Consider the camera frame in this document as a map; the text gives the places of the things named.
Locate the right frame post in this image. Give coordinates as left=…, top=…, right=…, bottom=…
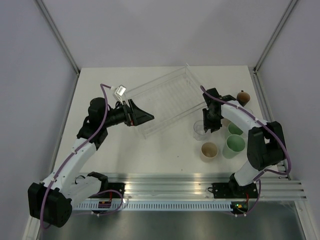
left=252, top=0, right=300, bottom=74

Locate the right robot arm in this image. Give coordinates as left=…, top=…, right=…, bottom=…
left=200, top=86, right=291, bottom=199

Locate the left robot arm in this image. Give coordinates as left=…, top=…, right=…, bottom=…
left=27, top=97, right=155, bottom=228

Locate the clear glass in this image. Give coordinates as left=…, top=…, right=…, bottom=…
left=245, top=108, right=254, bottom=115
left=193, top=120, right=208, bottom=141

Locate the beige plastic cup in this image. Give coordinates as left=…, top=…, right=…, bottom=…
left=221, top=118, right=231, bottom=128

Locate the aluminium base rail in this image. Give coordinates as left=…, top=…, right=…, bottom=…
left=107, top=173, right=307, bottom=201

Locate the white slotted cable duct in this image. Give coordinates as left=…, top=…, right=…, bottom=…
left=75, top=200, right=233, bottom=212

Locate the peach cup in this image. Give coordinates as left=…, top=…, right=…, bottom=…
left=200, top=142, right=219, bottom=163

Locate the left frame post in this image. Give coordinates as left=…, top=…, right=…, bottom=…
left=34, top=0, right=81, bottom=77

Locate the frame post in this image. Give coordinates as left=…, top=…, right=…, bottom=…
left=34, top=0, right=81, bottom=77
left=252, top=0, right=300, bottom=74

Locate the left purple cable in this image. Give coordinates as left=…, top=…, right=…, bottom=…
left=39, top=83, right=125, bottom=230

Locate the tall green cup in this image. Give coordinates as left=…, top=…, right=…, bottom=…
left=222, top=134, right=246, bottom=159

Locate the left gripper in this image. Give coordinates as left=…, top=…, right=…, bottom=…
left=102, top=99, right=154, bottom=128

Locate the dark brown cup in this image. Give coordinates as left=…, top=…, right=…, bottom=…
left=236, top=90, right=251, bottom=107

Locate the white wire dish rack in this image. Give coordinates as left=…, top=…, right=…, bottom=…
left=125, top=64, right=206, bottom=139

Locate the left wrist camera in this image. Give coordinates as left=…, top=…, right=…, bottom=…
left=110, top=85, right=127, bottom=105

